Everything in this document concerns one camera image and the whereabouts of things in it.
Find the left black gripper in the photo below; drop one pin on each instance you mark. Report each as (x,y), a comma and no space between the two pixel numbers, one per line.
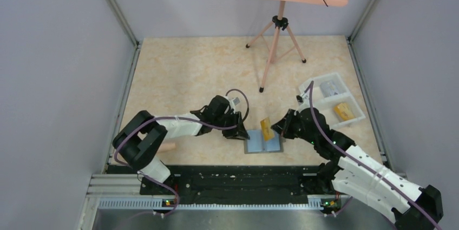
(240,132)

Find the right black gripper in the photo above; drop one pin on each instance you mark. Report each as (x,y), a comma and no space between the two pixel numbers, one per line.
(282,127)

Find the grey card holder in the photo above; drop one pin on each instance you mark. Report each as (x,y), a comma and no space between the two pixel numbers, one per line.
(257,145)

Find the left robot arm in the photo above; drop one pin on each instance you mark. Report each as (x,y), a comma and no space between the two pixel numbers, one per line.
(137,144)

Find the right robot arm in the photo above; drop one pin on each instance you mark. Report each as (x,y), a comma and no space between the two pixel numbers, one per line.
(351,171)

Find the silver card in tray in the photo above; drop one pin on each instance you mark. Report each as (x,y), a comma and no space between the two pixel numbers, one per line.
(329,88)

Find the gold cards in tray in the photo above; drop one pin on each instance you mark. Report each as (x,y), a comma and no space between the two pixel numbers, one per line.
(344,111)

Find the white divided plastic tray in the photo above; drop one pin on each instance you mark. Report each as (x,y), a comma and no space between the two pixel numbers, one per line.
(325,105)

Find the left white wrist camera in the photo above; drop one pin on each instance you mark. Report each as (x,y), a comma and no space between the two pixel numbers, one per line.
(233,102)

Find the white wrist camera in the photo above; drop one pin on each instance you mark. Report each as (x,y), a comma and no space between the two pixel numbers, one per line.
(233,102)
(303,102)

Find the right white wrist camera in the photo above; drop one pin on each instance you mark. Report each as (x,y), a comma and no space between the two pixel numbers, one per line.
(303,102)

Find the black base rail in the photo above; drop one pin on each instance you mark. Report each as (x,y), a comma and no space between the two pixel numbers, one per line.
(217,188)

